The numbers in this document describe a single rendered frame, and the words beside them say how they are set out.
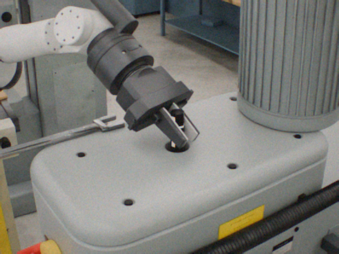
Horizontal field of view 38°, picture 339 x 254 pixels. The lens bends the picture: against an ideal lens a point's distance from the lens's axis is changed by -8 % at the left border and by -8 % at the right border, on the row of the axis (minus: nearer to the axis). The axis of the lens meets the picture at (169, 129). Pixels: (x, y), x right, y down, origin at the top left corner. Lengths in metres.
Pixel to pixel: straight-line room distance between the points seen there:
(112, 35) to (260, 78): 0.25
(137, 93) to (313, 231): 0.45
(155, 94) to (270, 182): 0.22
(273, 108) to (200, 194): 0.23
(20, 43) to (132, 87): 0.27
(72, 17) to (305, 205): 0.48
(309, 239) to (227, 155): 0.31
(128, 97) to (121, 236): 0.23
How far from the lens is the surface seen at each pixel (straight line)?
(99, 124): 0.87
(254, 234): 0.78
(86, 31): 0.83
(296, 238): 0.96
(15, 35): 0.96
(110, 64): 0.80
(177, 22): 7.25
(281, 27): 0.81
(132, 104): 0.77
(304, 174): 0.85
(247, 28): 0.86
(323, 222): 1.03
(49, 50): 0.92
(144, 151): 0.80
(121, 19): 0.83
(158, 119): 0.78
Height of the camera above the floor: 2.30
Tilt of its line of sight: 28 degrees down
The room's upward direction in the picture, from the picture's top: straight up
